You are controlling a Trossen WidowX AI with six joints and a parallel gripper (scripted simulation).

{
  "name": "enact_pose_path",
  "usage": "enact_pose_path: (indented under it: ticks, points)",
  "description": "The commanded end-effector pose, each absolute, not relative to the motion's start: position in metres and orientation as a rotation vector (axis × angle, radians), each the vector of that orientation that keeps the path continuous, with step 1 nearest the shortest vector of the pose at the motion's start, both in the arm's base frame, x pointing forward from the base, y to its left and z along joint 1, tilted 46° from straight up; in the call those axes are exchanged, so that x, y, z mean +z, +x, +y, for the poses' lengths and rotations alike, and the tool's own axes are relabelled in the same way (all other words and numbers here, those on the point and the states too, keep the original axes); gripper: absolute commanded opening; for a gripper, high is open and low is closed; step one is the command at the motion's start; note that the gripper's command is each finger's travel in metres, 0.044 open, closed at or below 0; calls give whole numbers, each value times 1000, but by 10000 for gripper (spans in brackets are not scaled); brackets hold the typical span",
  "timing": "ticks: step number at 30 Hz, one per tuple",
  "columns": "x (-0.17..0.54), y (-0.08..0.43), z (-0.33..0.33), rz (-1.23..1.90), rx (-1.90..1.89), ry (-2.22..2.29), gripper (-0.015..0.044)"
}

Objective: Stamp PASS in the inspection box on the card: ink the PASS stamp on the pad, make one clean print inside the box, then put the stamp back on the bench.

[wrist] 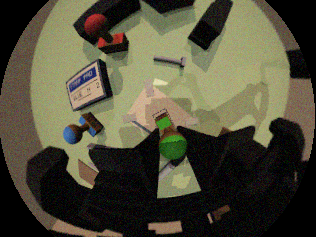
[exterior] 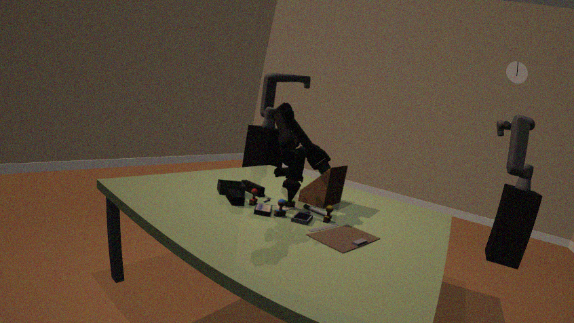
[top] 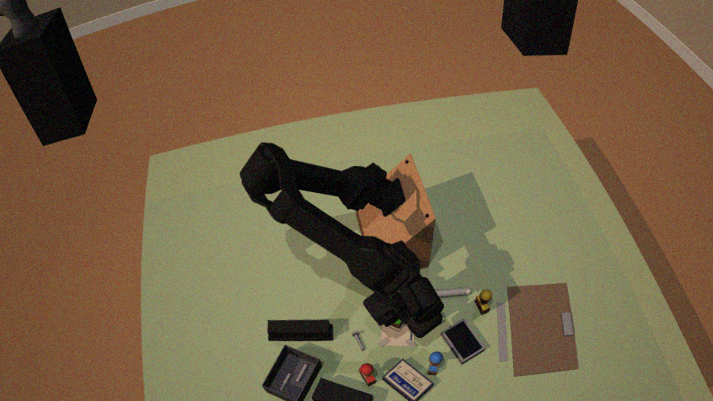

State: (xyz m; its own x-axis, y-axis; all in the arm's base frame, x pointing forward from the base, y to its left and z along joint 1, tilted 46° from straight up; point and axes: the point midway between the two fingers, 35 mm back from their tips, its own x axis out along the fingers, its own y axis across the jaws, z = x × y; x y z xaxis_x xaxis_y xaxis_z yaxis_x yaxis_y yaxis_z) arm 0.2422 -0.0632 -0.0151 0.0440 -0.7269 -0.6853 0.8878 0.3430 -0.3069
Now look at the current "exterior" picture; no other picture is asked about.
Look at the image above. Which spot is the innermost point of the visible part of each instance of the beige paper card taped down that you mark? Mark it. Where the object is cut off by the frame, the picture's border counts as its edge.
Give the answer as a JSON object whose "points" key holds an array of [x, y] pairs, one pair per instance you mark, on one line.
{"points": [[286, 208]]}

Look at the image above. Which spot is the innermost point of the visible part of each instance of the red rubber stamp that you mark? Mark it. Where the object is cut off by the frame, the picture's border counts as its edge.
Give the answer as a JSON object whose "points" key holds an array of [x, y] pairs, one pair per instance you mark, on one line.
{"points": [[254, 200]]}

